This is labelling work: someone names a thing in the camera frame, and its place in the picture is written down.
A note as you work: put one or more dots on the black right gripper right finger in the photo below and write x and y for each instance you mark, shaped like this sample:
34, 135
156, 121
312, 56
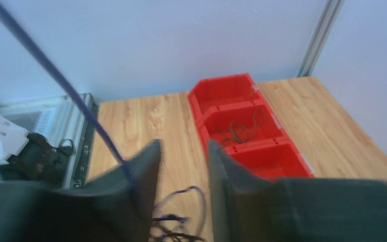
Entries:
246, 207

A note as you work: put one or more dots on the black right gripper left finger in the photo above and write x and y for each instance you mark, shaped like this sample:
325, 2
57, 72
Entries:
116, 206

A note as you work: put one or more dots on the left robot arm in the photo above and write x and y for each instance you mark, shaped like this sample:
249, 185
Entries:
38, 141

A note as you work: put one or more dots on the red plastic compartment tray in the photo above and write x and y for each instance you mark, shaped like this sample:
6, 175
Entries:
232, 111

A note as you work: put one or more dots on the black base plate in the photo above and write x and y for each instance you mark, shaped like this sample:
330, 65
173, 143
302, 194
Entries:
85, 150

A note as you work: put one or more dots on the aluminium frame rail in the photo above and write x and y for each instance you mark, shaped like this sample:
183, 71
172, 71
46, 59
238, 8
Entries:
319, 37

